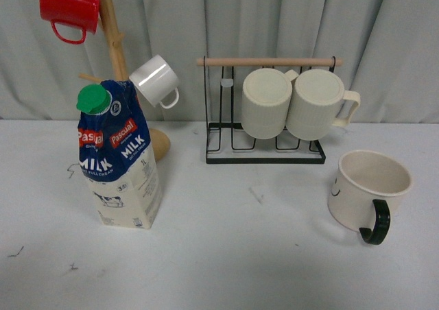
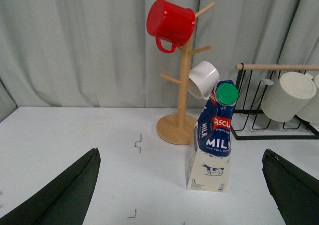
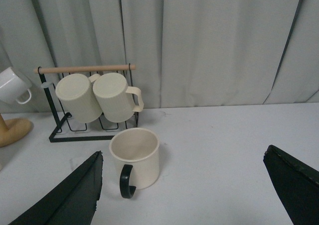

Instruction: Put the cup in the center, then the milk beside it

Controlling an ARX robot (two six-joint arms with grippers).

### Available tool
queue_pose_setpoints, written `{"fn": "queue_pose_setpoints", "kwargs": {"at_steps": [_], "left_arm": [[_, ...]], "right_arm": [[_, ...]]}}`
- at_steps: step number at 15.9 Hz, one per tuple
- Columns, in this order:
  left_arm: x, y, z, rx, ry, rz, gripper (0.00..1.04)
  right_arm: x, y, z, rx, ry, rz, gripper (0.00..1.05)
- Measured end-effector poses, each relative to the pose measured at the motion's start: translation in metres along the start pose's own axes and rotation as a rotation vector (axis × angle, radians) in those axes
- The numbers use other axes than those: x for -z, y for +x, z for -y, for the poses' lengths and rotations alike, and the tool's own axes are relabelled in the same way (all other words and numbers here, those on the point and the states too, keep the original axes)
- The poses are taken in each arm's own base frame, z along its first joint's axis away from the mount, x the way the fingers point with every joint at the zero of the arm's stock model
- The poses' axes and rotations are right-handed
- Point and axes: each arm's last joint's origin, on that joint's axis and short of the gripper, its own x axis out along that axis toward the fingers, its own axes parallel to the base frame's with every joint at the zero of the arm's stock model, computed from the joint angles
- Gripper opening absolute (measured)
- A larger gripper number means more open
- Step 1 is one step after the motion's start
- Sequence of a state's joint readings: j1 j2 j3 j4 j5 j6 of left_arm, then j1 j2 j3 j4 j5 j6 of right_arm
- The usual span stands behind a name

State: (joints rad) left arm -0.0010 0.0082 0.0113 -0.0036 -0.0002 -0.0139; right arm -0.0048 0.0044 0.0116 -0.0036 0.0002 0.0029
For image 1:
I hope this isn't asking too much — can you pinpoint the blue white milk carton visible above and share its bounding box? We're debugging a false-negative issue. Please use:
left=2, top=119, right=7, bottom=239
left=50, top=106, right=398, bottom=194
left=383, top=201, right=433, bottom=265
left=77, top=80, right=163, bottom=229

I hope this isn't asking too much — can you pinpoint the cream smiley mug black handle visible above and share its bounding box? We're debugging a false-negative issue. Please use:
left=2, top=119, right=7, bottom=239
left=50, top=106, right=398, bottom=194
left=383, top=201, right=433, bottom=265
left=328, top=150, right=413, bottom=246

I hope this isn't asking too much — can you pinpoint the wooden mug tree stand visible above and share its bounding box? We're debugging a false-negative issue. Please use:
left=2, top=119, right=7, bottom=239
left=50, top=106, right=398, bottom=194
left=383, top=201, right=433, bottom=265
left=98, top=0, right=171, bottom=161

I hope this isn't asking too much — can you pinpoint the cream ribbed mug left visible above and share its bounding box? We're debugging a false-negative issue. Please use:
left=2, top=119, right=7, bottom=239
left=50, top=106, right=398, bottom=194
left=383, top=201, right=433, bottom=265
left=241, top=68, right=298, bottom=139

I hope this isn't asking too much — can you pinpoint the cream ribbed mug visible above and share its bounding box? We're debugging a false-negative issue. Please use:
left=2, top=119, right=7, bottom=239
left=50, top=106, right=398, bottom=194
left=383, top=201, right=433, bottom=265
left=285, top=69, right=361, bottom=141
left=241, top=68, right=298, bottom=139

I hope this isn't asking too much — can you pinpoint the white mug on tree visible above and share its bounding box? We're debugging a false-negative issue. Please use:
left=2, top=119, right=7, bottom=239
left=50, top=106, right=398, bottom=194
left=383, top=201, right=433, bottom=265
left=129, top=55, right=180, bottom=109

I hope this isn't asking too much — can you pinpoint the cream ribbed mug right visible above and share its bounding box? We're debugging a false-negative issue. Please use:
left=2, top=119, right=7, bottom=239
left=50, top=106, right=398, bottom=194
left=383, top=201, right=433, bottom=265
left=285, top=69, right=361, bottom=141

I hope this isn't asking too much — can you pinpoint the red mug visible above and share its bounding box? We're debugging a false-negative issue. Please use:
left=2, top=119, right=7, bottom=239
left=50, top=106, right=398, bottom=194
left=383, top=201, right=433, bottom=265
left=39, top=0, right=100, bottom=45

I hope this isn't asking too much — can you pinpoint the black wire cup rack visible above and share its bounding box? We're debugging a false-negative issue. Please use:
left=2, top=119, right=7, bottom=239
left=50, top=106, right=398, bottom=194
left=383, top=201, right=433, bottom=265
left=197, top=56, right=343, bottom=165

